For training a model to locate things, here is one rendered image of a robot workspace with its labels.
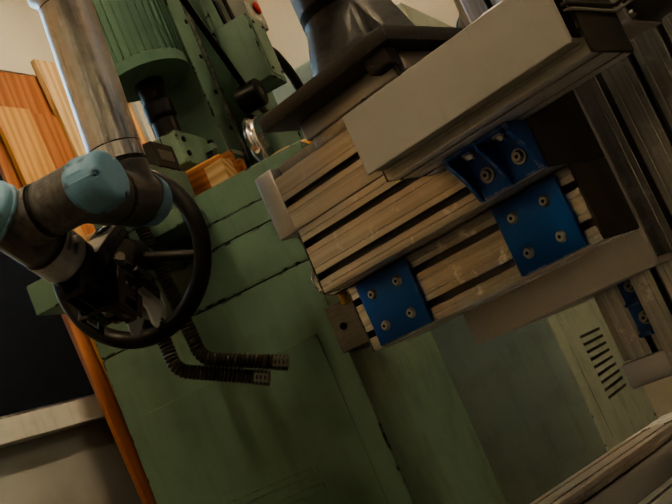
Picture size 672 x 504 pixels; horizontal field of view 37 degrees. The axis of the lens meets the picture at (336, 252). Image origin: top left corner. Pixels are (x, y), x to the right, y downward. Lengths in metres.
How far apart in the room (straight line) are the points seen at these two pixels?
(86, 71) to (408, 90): 0.55
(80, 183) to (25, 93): 2.72
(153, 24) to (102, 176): 0.81
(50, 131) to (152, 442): 2.22
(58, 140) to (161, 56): 1.94
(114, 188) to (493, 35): 0.52
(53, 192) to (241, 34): 0.98
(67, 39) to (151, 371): 0.65
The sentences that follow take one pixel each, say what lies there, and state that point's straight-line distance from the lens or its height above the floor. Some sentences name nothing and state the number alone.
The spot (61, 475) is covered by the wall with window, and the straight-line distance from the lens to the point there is 3.35.
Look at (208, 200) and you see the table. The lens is 1.78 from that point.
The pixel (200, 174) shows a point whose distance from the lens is 1.87.
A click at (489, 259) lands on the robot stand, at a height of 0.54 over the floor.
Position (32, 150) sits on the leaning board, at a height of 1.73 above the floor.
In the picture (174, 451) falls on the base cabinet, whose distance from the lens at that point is 1.82.
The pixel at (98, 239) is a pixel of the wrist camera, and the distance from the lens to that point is 1.48.
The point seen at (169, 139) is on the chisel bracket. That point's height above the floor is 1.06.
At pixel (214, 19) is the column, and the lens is 2.25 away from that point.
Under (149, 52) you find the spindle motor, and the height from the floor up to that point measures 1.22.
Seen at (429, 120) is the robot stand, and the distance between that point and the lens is 1.01.
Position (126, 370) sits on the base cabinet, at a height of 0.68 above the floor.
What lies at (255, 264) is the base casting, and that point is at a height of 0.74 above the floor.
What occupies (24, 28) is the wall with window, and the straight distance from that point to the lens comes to 4.31.
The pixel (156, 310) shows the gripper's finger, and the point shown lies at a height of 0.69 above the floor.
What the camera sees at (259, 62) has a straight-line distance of 2.14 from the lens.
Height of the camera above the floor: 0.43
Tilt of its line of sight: 9 degrees up
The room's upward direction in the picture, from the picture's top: 23 degrees counter-clockwise
